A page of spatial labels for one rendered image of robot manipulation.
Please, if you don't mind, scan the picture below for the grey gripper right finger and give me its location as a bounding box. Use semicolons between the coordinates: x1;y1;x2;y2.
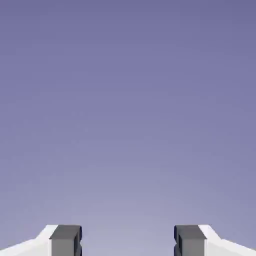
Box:
173;224;256;256

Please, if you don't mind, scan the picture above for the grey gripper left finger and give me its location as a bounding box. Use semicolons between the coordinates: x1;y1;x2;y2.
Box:
0;224;83;256

